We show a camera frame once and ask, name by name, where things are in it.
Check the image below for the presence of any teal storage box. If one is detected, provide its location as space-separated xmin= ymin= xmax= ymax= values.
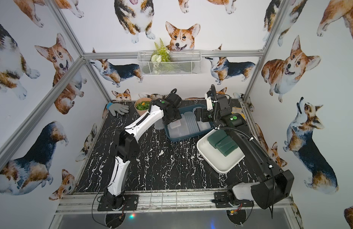
xmin=164 ymin=104 xmax=213 ymax=142

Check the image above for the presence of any artificial fern with flower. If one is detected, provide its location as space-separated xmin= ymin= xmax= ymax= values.
xmin=151 ymin=39 xmax=171 ymax=73

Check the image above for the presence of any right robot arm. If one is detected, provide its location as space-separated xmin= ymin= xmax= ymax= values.
xmin=195 ymin=91 xmax=294 ymax=209

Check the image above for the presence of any white wire wall basket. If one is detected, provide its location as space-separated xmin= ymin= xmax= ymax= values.
xmin=137 ymin=51 xmax=202 ymax=76

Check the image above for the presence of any clear case with red pen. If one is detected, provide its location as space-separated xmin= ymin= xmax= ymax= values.
xmin=168 ymin=127 xmax=181 ymax=139

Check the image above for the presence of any dark green case with pens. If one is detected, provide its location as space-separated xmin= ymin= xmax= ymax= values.
xmin=207 ymin=129 xmax=227 ymax=148

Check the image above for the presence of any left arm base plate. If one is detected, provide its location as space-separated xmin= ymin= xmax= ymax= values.
xmin=97 ymin=195 xmax=139 ymax=212

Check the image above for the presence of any yellow work glove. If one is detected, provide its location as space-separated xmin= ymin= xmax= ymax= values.
xmin=232 ymin=107 xmax=246 ymax=120

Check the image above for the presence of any clear case with pink item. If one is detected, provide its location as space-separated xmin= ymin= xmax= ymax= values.
xmin=168 ymin=119 xmax=181 ymax=129

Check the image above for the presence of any clear rounded case front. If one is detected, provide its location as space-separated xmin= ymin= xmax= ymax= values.
xmin=197 ymin=121 xmax=211 ymax=132

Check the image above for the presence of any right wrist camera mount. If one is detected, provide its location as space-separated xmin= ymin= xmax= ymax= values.
xmin=205 ymin=97 xmax=214 ymax=111

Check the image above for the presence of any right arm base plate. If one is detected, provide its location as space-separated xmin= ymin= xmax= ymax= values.
xmin=211 ymin=191 xmax=254 ymax=208

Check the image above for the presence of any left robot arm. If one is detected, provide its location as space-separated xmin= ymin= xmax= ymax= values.
xmin=104 ymin=95 xmax=182 ymax=210

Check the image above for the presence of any clear rounded case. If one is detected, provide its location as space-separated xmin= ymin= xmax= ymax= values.
xmin=154 ymin=119 xmax=165 ymax=130
xmin=197 ymin=121 xmax=211 ymax=132

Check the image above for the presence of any white storage box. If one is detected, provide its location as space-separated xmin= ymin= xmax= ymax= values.
xmin=197 ymin=129 xmax=245 ymax=174

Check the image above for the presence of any clear rounded case back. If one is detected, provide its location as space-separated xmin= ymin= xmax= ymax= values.
xmin=154 ymin=119 xmax=165 ymax=130

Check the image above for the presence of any pink pot with green plant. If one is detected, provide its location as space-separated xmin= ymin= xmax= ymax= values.
xmin=135 ymin=98 xmax=152 ymax=116

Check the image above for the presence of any grey work glove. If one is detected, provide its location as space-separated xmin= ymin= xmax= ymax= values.
xmin=106 ymin=102 xmax=129 ymax=116

